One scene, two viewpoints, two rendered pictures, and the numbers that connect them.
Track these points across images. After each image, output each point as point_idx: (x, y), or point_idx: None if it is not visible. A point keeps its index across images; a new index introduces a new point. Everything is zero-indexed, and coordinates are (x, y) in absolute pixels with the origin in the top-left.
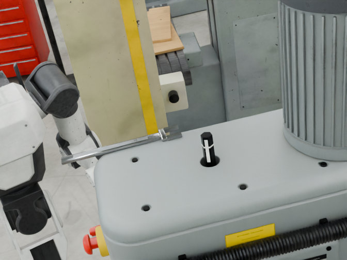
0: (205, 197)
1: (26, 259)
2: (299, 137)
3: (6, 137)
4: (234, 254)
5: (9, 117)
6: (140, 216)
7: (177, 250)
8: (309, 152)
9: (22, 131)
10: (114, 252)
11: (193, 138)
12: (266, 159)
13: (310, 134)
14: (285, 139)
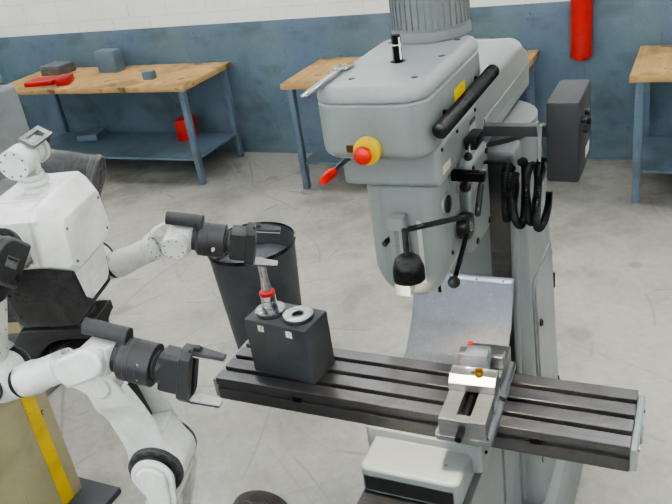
0: (433, 63)
1: (130, 397)
2: (433, 29)
3: (88, 214)
4: (467, 97)
5: (81, 189)
6: (420, 78)
7: (442, 105)
8: (444, 37)
9: (97, 206)
10: (416, 116)
11: (363, 63)
12: (426, 49)
13: (442, 21)
14: (415, 44)
